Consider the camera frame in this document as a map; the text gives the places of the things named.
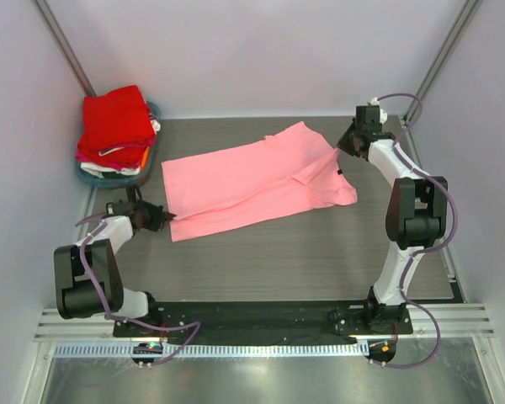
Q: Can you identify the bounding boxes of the pink t-shirt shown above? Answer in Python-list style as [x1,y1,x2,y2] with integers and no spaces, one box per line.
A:
[162,122,358,242]

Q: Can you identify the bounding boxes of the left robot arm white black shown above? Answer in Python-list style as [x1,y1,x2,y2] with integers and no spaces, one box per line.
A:
[53,200,176,322]

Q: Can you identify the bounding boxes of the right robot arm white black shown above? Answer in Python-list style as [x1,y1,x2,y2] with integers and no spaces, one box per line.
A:
[338,104,448,334]

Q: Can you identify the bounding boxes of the orange folded t-shirt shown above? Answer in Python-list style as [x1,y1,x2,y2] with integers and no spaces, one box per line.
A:
[140,146,152,171]

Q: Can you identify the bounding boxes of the white folded t-shirt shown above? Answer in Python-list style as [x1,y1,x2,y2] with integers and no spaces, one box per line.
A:
[80,162,141,178]

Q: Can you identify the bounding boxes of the teal plastic basket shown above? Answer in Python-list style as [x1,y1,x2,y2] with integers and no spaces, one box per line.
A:
[75,94,161,189]

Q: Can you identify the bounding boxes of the red folded t-shirt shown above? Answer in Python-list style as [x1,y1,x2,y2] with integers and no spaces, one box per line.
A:
[77,85,156,156]

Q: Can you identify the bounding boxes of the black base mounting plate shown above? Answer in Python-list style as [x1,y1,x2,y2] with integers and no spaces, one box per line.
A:
[112,300,413,346]

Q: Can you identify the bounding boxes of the white slotted cable duct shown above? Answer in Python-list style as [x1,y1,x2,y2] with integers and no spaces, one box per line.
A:
[54,340,369,359]

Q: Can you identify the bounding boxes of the aluminium frame rail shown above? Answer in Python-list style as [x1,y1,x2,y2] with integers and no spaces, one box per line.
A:
[33,306,119,343]

